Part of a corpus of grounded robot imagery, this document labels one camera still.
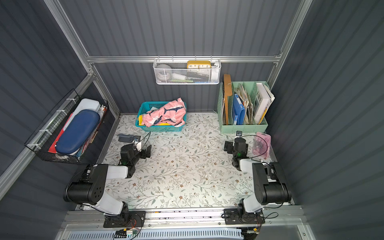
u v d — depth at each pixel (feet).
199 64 2.85
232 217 2.42
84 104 2.55
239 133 2.71
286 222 2.40
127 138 3.45
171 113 3.27
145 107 3.78
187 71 2.90
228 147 2.84
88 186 1.54
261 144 3.33
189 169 2.99
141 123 3.30
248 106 3.14
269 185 1.49
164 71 2.71
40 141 1.99
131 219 2.40
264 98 3.08
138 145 2.72
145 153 2.79
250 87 3.44
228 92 2.85
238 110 3.16
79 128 2.23
